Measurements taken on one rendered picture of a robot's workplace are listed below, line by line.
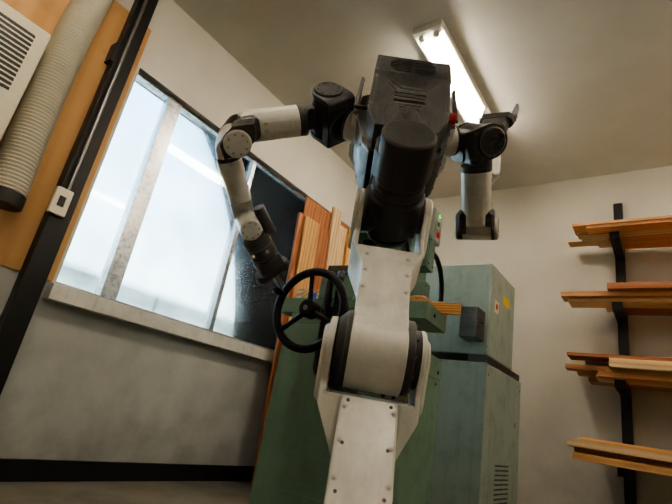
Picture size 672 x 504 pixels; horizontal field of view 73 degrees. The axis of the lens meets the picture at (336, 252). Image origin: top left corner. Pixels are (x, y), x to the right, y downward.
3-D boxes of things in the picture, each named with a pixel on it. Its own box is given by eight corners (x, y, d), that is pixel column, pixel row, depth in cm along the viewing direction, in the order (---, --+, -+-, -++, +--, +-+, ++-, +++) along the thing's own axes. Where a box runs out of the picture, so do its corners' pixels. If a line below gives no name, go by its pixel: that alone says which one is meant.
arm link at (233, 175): (229, 202, 131) (208, 135, 121) (225, 191, 139) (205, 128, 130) (264, 192, 133) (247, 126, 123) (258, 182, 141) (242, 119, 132)
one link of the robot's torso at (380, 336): (426, 386, 76) (437, 182, 102) (323, 367, 77) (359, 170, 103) (410, 410, 89) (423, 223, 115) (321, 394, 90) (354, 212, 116)
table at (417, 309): (264, 305, 172) (267, 289, 174) (307, 325, 196) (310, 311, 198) (416, 310, 141) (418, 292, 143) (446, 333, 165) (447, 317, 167)
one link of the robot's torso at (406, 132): (442, 153, 87) (441, 109, 100) (375, 142, 88) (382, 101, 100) (413, 255, 107) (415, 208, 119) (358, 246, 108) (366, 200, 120)
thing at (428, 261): (408, 266, 197) (412, 234, 202) (415, 273, 205) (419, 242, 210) (426, 265, 193) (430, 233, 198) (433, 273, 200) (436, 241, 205)
